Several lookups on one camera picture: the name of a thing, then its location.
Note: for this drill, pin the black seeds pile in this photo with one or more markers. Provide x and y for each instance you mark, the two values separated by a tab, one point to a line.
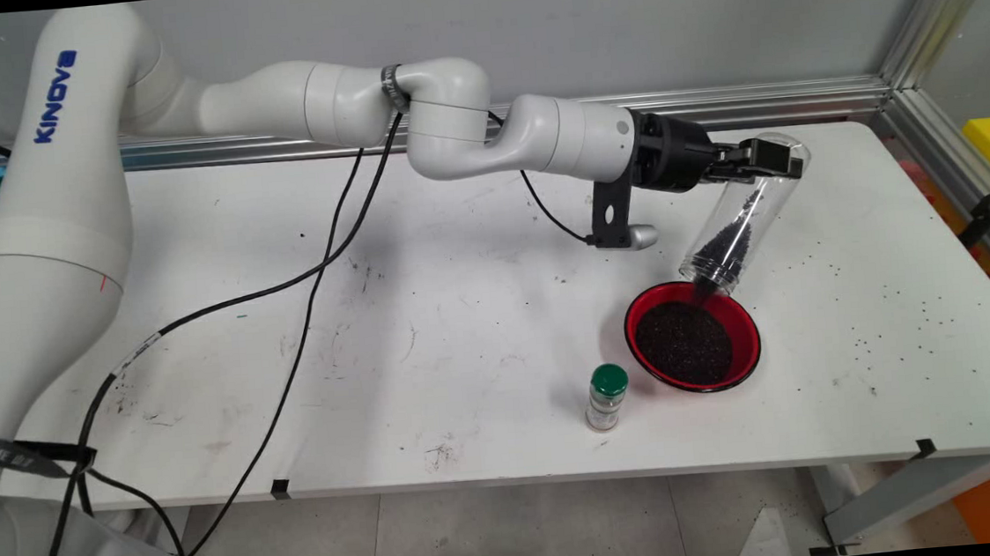
682	347
727	246

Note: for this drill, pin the clear plastic jar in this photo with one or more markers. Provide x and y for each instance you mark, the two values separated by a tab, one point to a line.
772	203

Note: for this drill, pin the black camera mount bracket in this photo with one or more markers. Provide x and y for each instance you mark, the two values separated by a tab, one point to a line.
609	216

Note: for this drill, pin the aluminium side rail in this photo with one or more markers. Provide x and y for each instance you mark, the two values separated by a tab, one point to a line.
956	180

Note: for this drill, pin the green capped spice bottle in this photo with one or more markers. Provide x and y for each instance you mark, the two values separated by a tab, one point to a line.
606	402

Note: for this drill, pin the red bowl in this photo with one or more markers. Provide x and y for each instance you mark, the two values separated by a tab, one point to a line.
746	329

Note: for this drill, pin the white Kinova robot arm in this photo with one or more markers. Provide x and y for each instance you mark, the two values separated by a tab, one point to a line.
40	225

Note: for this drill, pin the grey table leg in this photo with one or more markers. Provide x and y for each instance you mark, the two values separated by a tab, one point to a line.
909	493

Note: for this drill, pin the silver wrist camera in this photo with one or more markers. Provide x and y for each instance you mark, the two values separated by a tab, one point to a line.
644	237

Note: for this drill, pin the black tape marker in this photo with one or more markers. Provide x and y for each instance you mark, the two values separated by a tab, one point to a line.
924	449
280	489

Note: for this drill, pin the long aluminium frame rail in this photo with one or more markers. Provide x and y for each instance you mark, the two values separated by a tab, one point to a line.
799	99

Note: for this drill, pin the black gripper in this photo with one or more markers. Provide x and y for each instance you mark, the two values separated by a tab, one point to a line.
671	154

